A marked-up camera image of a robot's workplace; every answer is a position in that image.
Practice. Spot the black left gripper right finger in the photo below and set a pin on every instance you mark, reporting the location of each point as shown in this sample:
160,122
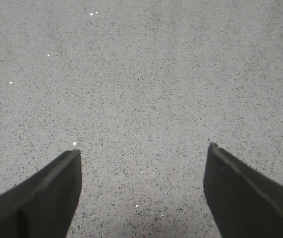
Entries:
244,203

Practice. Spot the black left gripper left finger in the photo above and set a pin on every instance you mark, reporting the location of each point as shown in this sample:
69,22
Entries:
43,206

